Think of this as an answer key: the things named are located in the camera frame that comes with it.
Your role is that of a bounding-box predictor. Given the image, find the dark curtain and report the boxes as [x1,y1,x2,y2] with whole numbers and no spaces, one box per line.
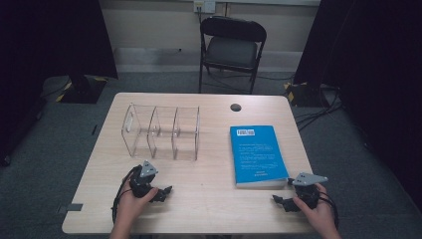
[293,0,422,213]
[0,0,119,167]

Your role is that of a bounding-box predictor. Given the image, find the clear acrylic book rack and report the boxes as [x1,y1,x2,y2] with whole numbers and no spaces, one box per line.
[120,103,201,162]

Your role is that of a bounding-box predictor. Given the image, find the person's right hand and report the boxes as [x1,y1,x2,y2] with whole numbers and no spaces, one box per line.
[293,182,337,234]

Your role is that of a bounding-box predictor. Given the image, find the white wall outlet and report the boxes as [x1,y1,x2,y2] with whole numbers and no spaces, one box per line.
[193,0,217,15]

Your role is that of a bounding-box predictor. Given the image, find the blue book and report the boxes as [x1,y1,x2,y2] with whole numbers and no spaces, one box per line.
[229,124,291,190]

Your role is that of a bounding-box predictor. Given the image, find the person's left hand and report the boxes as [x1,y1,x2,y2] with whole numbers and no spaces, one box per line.
[113,187,159,227]

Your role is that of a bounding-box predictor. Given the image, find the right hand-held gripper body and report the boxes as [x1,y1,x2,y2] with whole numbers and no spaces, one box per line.
[287,171,329,210]

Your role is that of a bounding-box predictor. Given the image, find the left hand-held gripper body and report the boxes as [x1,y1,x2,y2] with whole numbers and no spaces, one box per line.
[128,159,159,199]

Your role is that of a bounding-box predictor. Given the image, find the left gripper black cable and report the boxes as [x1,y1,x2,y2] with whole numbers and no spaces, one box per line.
[110,164,142,224]

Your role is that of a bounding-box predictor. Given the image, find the black folding chair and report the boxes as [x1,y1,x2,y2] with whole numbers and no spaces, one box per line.
[198,15,268,96]

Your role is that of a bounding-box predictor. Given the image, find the black floor cables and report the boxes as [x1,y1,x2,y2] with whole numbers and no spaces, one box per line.
[294,85,344,132]

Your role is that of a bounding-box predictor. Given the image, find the grey tape strip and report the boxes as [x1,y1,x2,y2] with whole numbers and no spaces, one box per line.
[57,202,84,214]

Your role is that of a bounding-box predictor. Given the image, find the black stand base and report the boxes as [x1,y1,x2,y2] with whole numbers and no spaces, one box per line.
[283,81,330,109]
[55,75,109,105]

